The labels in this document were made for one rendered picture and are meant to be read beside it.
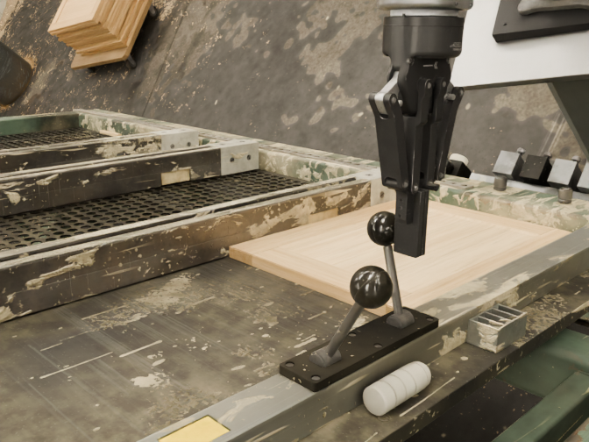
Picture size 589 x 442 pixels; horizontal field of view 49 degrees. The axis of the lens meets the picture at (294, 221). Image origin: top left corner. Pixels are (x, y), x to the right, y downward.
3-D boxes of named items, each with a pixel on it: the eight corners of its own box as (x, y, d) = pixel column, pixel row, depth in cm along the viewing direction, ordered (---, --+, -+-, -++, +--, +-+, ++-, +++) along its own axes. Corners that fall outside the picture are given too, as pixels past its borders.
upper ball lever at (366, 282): (345, 374, 64) (408, 281, 56) (319, 388, 61) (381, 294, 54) (322, 345, 66) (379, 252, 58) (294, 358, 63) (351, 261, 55)
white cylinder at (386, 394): (385, 422, 62) (432, 390, 67) (386, 394, 61) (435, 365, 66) (360, 409, 64) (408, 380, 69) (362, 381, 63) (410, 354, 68)
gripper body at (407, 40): (431, 12, 56) (424, 120, 59) (482, 15, 62) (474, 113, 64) (364, 13, 61) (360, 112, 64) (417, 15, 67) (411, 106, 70)
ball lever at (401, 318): (426, 327, 71) (406, 206, 70) (405, 338, 68) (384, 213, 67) (398, 325, 74) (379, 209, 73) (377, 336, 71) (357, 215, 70)
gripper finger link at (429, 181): (406, 75, 65) (414, 74, 66) (401, 185, 68) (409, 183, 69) (439, 78, 62) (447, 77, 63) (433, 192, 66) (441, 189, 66)
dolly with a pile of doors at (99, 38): (167, 2, 425) (120, -41, 396) (139, 70, 410) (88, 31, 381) (112, 17, 464) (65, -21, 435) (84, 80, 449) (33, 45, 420)
